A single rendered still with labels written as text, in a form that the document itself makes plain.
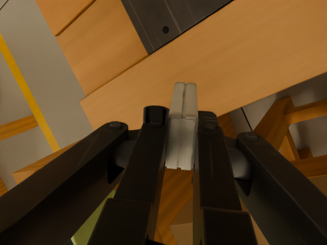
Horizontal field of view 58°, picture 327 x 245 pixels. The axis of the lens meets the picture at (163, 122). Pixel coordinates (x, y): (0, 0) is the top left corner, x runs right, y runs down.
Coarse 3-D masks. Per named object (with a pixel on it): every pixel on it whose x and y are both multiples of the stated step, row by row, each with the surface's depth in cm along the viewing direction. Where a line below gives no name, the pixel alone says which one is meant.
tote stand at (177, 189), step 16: (224, 128) 133; (48, 160) 104; (16, 176) 102; (176, 176) 94; (176, 192) 92; (192, 192) 100; (160, 208) 84; (176, 208) 90; (160, 224) 83; (160, 240) 81
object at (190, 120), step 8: (192, 88) 19; (192, 96) 18; (184, 104) 17; (192, 104) 16; (184, 112) 15; (192, 112) 15; (184, 120) 15; (192, 120) 14; (184, 128) 15; (192, 128) 15; (184, 136) 15; (192, 136) 15; (184, 144) 15; (192, 144) 15; (184, 152) 15; (192, 152) 15; (184, 160) 15; (192, 160) 15; (184, 168) 15; (192, 168) 16
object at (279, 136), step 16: (272, 112) 110; (288, 112) 106; (304, 112) 102; (320, 112) 100; (256, 128) 97; (272, 128) 91; (288, 128) 112; (272, 144) 86; (288, 144) 108; (304, 160) 62; (320, 160) 59
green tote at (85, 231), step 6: (114, 192) 79; (102, 204) 75; (96, 210) 73; (90, 216) 71; (96, 216) 72; (90, 222) 70; (84, 228) 69; (90, 228) 70; (78, 234) 67; (84, 234) 68; (90, 234) 70; (72, 240) 66; (78, 240) 66; (84, 240) 68
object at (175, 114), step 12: (180, 84) 20; (180, 96) 18; (180, 108) 15; (168, 120) 15; (180, 120) 14; (168, 132) 15; (180, 132) 15; (168, 144) 15; (180, 144) 15; (168, 156) 15
